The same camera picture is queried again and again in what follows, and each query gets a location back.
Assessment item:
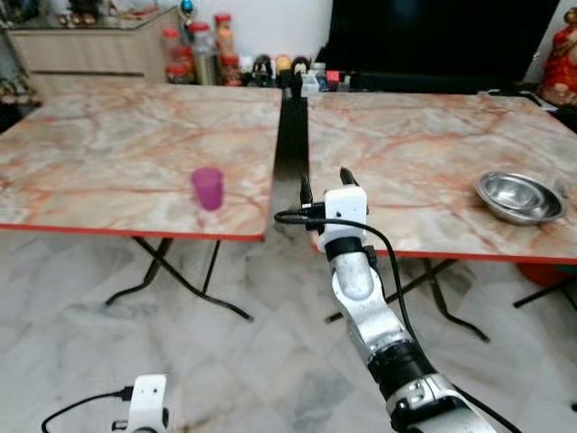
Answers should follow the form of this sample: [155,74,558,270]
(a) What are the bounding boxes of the purple plastic cup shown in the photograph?
[190,167,224,212]

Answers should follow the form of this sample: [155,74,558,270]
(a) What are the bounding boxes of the small blue white box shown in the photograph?
[300,74,324,97]

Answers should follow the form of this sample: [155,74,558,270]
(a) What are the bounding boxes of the black folding table legs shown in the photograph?
[105,236,255,322]
[325,257,577,344]

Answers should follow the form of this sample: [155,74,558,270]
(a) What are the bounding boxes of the black flat television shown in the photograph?
[326,0,562,91]

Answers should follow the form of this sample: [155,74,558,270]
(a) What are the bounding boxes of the stainless steel bowl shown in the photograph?
[475,171,566,226]

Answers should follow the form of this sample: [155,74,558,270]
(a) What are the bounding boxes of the tall red snack jar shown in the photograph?
[214,13,236,57]

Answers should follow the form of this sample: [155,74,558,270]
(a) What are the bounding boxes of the red lidded clear jar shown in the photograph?
[162,27,186,84]

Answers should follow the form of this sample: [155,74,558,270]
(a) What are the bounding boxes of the red plastic basin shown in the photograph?
[518,262,577,288]

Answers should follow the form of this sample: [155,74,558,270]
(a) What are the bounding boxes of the red gold statue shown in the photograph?
[539,23,577,107]

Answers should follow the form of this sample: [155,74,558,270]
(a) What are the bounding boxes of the light wooden cabinet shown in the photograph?
[7,7,181,88]

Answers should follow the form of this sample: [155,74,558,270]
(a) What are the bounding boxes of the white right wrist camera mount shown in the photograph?
[314,186,371,255]

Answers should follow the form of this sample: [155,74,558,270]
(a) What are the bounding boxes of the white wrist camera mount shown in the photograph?
[314,186,371,255]
[126,374,170,433]

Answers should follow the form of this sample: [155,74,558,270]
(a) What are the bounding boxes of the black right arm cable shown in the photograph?
[273,207,524,433]

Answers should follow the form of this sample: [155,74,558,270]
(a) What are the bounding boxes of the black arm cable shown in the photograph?
[273,207,524,433]
[41,386,136,433]

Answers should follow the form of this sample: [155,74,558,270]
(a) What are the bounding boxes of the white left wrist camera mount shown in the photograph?
[126,374,170,433]

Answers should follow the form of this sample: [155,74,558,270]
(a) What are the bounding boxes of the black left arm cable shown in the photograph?
[41,386,136,433]

